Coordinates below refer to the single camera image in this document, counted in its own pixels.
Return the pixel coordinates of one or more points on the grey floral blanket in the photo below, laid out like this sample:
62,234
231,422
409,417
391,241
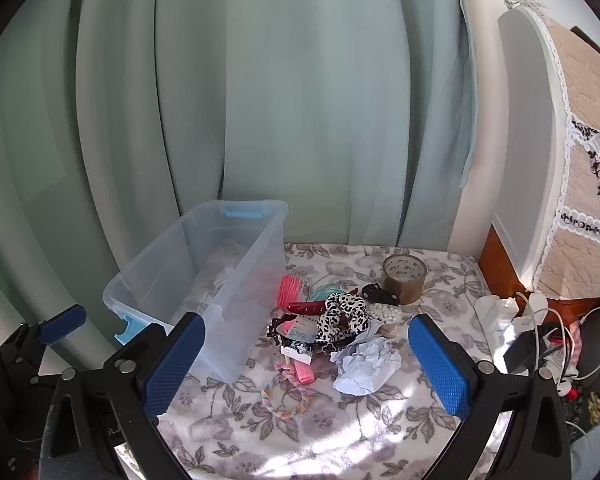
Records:
330,435

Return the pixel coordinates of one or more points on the white pearl hair clip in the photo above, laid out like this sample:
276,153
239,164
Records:
382,312

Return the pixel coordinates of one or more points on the black toy car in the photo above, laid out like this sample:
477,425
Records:
377,293

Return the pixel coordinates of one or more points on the white panel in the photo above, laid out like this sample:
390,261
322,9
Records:
525,135

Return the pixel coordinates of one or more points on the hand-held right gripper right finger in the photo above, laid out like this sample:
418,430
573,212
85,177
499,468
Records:
437,370

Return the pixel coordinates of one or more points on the white power strip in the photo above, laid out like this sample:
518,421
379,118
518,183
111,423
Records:
490,312

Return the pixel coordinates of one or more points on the leopard print scrunchie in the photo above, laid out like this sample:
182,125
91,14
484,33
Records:
340,317

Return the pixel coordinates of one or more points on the white paper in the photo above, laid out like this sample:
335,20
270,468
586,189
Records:
365,367

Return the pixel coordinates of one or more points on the red hair claw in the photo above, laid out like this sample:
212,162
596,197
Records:
305,306

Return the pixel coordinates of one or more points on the black toothed headband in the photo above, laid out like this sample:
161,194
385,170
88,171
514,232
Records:
274,332

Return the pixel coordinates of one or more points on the white card packet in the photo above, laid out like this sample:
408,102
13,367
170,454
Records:
300,332

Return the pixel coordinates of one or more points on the black power adapter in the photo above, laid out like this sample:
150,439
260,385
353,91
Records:
522,352

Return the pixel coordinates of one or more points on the pale green curtain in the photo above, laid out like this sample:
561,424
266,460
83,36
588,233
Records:
280,110

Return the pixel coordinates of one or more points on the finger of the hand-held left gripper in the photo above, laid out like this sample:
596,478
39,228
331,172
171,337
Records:
62,322

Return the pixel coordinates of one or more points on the pink hair clip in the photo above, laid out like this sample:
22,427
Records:
302,374

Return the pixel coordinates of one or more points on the brown tape roll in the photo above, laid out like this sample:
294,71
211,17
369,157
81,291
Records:
405,289

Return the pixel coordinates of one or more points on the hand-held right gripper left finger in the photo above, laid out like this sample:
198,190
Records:
172,367

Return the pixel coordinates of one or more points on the clear plastic storage box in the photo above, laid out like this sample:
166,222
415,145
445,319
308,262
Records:
180,270

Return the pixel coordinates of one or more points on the orange wooden furniture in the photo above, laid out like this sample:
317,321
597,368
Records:
495,260

